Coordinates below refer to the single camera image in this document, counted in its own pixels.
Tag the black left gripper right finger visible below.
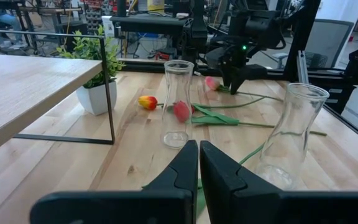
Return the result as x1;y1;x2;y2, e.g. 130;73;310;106
200;140;358;224

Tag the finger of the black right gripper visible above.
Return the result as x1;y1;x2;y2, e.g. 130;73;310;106
221;62;233;88
229;65;250;96

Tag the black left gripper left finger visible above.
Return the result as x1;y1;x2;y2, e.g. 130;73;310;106
29;139;199;224

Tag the pink artificial tulip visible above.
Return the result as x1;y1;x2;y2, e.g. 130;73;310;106
204;75;284;102

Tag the maroon artificial tulip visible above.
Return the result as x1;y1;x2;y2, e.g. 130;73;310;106
141;142;266;218

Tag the clear glass vase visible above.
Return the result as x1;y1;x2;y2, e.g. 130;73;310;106
160;60;195;149
255;82;331;191

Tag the yellow and red artificial tulip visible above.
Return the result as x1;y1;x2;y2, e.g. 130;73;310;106
137;95;266;110

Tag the black background table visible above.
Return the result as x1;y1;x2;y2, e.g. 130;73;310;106
109;14;188;41

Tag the green plant in white pot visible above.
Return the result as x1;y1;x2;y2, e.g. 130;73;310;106
56;24;126;116

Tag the white paper sign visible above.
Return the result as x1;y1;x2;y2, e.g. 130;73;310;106
101;15;116;39

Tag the person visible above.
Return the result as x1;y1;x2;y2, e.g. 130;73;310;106
0;8;24;44

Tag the silver aluminium bracket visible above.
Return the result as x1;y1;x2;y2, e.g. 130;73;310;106
296;49;310;85

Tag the wooden shelf with black frame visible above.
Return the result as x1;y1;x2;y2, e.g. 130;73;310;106
0;28;116;161

